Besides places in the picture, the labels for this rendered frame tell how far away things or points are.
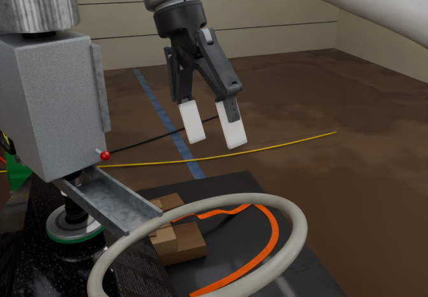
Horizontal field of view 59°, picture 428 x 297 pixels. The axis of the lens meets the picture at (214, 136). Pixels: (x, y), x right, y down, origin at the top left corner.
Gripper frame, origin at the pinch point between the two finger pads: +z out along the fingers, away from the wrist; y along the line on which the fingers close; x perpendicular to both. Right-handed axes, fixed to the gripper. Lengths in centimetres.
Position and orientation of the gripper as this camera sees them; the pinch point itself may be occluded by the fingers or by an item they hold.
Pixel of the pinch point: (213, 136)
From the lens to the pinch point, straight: 59.2
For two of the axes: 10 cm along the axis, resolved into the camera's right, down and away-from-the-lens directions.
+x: -8.5, 3.2, -4.2
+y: -4.6, -0.4, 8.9
